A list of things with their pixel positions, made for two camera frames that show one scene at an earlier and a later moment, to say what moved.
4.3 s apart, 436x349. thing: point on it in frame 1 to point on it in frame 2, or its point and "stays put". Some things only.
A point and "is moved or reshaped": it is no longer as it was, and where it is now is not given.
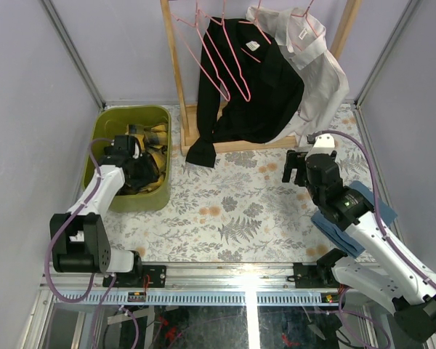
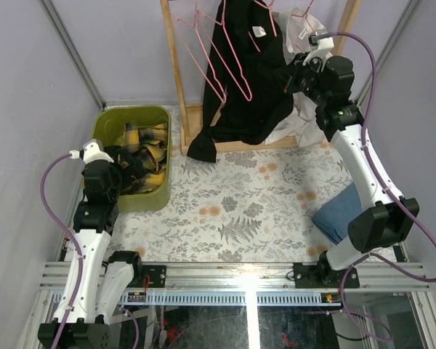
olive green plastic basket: (110, 121) stays put
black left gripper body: (145, 171) to (115, 160)
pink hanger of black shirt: (255, 22) to (272, 22)
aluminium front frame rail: (203, 277) stays put
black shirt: (249, 89) is moved or reshaped
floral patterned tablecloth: (240, 211) stays put
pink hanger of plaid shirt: (232, 49) stays put
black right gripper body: (312, 187) to (306, 79)
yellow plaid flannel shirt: (153, 138) is moved or reshaped
